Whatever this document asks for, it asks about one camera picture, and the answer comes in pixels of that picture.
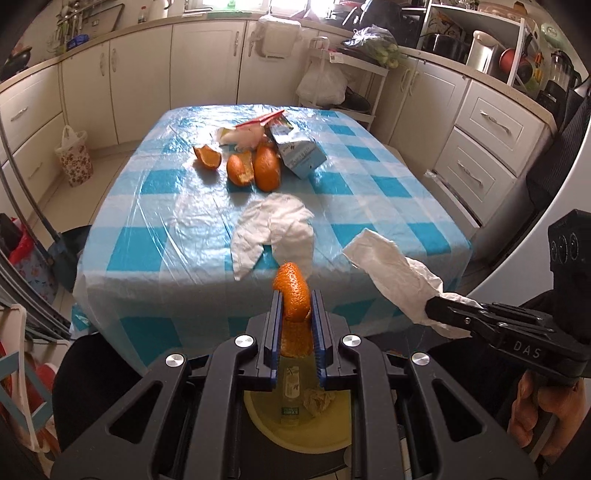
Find white trolley rack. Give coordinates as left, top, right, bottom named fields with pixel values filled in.
left=308, top=37, right=393, bottom=136

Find floral bin with red bag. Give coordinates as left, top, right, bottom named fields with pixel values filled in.
left=0, top=215, right=58, bottom=303

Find black cooking appliance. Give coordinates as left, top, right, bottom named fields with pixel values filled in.
left=422, top=33, right=472, bottom=64

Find cream kitchen cabinets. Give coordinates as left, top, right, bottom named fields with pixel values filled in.
left=0, top=18, right=557, bottom=232

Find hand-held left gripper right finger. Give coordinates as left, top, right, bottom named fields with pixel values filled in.
left=311, top=290, right=540, bottom=480

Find black wok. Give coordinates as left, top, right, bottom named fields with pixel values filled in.
left=0, top=46, right=33, bottom=81

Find person's right hand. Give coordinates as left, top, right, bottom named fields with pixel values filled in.
left=508, top=372, right=588, bottom=450

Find white hanging door bin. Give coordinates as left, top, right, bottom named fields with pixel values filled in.
left=252, top=15, right=303, bottom=60

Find white tissue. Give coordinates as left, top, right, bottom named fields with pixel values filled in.
left=342, top=228, right=482, bottom=340

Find white shelf unit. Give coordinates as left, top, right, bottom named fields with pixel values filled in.
left=418, top=4, right=537, bottom=87

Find bag of green vegetables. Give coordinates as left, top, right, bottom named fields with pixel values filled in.
left=344, top=26, right=402, bottom=70

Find blue checkered tablecloth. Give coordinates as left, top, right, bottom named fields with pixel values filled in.
left=71, top=105, right=472, bottom=365

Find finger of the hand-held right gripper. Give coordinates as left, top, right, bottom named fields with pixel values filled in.
left=426, top=295, right=585, bottom=384
left=480, top=302, right=555, bottom=331

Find cupped orange peel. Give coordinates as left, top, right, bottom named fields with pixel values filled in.
left=226, top=151, right=256, bottom=186

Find blender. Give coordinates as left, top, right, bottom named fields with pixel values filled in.
left=538, top=51, right=583, bottom=112

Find large white paper napkin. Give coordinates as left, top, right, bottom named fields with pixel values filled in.
left=231, top=193, right=315, bottom=281

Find white plastic frame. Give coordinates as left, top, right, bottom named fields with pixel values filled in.
left=0, top=302, right=57, bottom=454

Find crumpled brown paper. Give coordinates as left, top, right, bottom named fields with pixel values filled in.
left=302, top=388, right=335, bottom=418

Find grey folded metal rack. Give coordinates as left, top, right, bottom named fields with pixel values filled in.
left=0, top=249, right=73, bottom=343

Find curled orange peel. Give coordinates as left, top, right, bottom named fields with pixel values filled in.
left=272, top=261, right=311, bottom=360

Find dark shoes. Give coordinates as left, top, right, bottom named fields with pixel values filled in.
left=344, top=88, right=371, bottom=114

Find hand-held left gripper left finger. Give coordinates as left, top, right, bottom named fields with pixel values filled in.
left=50, top=291, right=284, bottom=480

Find large orange peel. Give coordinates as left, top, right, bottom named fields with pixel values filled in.
left=254, top=144, right=281, bottom=192

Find floral bin with white bag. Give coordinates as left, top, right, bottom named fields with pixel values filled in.
left=55, top=126, right=94, bottom=188

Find black bag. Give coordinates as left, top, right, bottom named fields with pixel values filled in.
left=358, top=0, right=426, bottom=47

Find black mesh chair back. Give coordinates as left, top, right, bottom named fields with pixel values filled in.
left=526, top=78, right=591, bottom=222

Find white plastic bag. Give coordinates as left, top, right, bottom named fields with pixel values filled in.
left=295, top=62, right=348, bottom=108

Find torn blue white carton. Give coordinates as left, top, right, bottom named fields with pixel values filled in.
left=269, top=115, right=328, bottom=180

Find red plastic strip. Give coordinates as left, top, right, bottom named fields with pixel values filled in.
left=235, top=110, right=286, bottom=127

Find grey dustpan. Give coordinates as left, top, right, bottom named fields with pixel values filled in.
left=46, top=225, right=93, bottom=294

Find white thermos jug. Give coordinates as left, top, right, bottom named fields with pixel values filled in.
left=466, top=31, right=499, bottom=70

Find small orange peel piece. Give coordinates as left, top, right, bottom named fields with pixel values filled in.
left=193, top=144, right=221, bottom=171

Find white plastic wrapper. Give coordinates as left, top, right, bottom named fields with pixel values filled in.
left=215, top=127, right=266, bottom=151

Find red pot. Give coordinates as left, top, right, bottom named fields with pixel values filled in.
left=500, top=48, right=523, bottom=75

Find yellow plastic basin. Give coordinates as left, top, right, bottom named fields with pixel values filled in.
left=243, top=389, right=354, bottom=452

